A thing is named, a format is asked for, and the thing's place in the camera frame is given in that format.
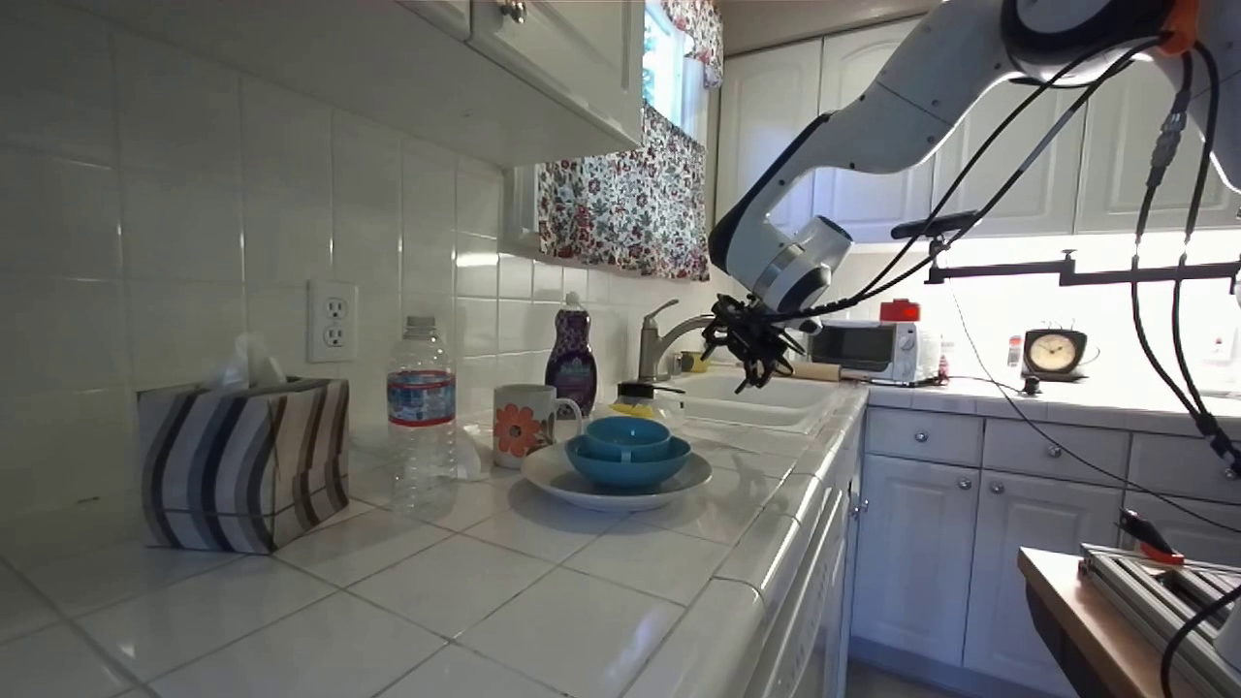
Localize silver sink faucet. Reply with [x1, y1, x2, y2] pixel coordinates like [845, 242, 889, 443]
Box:
[635, 297, 709, 382]

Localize red container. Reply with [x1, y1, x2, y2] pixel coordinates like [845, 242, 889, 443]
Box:
[881, 297, 918, 320]

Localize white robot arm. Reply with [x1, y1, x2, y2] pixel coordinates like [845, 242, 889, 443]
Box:
[701, 0, 1241, 388]

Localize white plate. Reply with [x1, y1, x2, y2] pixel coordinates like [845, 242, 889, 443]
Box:
[523, 445, 714, 512]

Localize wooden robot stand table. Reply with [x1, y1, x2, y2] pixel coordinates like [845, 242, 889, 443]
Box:
[1018, 539, 1241, 698]

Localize small round clock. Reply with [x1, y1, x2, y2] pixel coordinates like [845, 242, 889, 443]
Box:
[1019, 329, 1085, 395]

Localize floral window curtain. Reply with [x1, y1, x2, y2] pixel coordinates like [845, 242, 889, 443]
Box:
[536, 0, 724, 282]

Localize white toaster oven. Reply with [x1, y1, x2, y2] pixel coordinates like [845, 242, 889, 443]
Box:
[811, 320, 918, 382]

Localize white upper cabinets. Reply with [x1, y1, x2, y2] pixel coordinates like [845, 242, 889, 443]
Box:
[384, 0, 652, 172]

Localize floral ceramic mug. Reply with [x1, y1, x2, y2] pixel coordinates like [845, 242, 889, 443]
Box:
[493, 382, 584, 468]

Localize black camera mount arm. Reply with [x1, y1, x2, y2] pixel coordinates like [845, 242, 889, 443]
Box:
[889, 208, 1241, 288]

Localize purple dish soap bottle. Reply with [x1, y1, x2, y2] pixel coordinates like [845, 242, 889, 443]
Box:
[542, 295, 599, 413]

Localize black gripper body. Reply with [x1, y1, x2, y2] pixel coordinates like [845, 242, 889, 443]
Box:
[701, 295, 798, 388]

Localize striped tissue box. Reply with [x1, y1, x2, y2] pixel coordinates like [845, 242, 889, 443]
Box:
[138, 381, 351, 556]

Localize blue stacked bowls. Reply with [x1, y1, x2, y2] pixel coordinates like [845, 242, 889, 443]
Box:
[565, 413, 692, 492]

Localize clear water bottle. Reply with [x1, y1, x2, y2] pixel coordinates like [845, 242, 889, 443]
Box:
[384, 314, 481, 517]

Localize white lower cabinet door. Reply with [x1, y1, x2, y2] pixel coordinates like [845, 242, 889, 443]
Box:
[855, 455, 979, 662]

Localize white kitchen sink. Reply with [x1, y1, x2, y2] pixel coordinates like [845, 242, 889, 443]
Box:
[655, 371, 865, 435]

